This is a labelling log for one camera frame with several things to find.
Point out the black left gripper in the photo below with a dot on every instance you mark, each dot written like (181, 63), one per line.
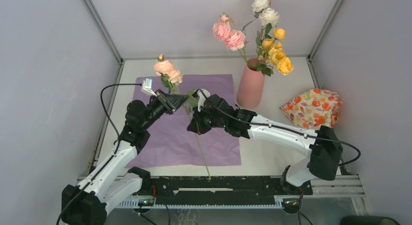
(175, 100)

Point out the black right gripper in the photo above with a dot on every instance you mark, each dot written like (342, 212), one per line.
(196, 125)

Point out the peach flower stem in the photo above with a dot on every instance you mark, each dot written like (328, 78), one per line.
(171, 78)

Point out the pink purple wrapping paper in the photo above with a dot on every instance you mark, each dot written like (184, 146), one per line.
(170, 144)

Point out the pink flower stem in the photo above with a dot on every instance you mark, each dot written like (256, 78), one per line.
(226, 32)

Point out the yellow flower bunch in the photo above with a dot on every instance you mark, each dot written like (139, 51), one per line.
(279, 60)

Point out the white flower stem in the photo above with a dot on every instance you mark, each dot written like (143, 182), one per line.
(265, 17)

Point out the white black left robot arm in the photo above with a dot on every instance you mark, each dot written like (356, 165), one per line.
(91, 200)

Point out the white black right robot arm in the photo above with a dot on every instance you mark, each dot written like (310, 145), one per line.
(321, 149)

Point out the pink cylindrical vase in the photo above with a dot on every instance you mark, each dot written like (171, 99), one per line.
(251, 85)

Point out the floral patterned cloth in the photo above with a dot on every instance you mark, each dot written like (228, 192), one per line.
(313, 109)

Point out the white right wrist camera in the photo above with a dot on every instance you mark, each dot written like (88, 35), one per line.
(201, 96)

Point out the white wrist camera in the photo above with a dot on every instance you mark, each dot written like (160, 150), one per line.
(146, 87)
(201, 96)

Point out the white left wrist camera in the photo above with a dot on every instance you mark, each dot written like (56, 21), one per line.
(146, 87)

